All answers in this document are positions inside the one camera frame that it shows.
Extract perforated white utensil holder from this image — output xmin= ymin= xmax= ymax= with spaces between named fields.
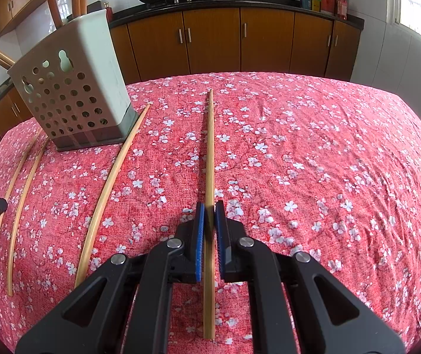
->
xmin=7 ymin=8 xmax=136 ymax=153

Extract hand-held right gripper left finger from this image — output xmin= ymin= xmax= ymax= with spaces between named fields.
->
xmin=15 ymin=202 xmax=207 ymax=354

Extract wooden lower kitchen cabinets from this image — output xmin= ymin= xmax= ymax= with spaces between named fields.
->
xmin=0 ymin=5 xmax=362 ymax=155

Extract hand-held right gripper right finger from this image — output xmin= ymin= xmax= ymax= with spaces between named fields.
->
xmin=214 ymin=200 xmax=406 ymax=354

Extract red floral tablecloth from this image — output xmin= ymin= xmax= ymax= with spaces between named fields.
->
xmin=0 ymin=71 xmax=421 ymax=354

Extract black kitchen countertop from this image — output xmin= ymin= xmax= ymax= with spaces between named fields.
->
xmin=0 ymin=0 xmax=365 ymax=126

